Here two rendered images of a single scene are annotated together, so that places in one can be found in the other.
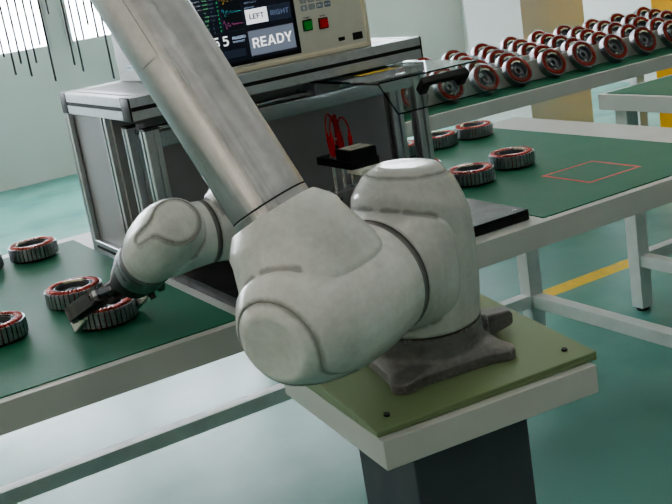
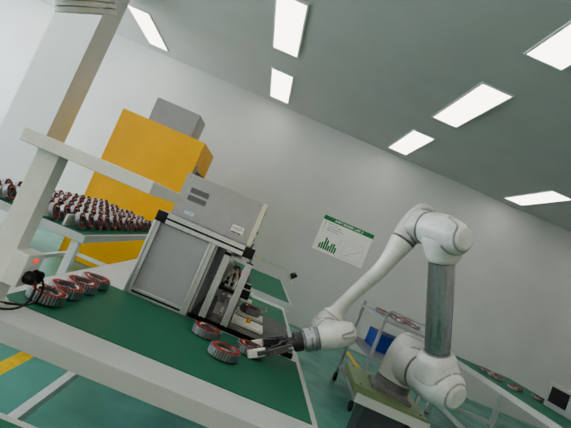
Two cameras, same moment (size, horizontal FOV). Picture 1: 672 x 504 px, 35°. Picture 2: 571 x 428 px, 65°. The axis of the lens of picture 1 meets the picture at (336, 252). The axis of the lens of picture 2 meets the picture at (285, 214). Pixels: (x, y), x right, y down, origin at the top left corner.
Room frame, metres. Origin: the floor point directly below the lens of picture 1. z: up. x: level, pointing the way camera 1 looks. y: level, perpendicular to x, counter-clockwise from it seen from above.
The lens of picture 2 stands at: (1.13, 2.00, 1.19)
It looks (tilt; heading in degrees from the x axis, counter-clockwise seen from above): 3 degrees up; 297
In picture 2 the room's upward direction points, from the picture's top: 23 degrees clockwise
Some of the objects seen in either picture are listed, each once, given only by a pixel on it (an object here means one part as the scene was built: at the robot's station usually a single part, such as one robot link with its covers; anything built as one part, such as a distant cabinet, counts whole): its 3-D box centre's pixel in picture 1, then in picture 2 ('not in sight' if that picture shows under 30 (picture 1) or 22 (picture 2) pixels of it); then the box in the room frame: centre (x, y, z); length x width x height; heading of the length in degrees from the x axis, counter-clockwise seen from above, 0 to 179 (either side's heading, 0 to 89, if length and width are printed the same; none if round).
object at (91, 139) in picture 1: (105, 187); (170, 267); (2.30, 0.47, 0.91); 0.28 x 0.03 x 0.32; 29
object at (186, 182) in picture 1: (266, 153); (212, 272); (2.33, 0.12, 0.92); 0.66 x 0.01 x 0.30; 119
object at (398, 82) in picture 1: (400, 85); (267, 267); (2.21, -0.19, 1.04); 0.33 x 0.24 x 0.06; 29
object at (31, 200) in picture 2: not in sight; (81, 237); (2.18, 1.07, 0.98); 0.37 x 0.35 x 0.46; 119
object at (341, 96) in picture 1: (291, 108); not in sight; (2.20, 0.04, 1.03); 0.62 x 0.01 x 0.03; 119
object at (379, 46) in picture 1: (239, 75); (213, 234); (2.39, 0.15, 1.09); 0.68 x 0.44 x 0.05; 119
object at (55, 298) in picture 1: (74, 292); (206, 330); (2.00, 0.51, 0.77); 0.11 x 0.11 x 0.04
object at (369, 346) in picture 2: not in sight; (384, 358); (1.86, -2.79, 0.51); 1.01 x 0.60 x 1.01; 119
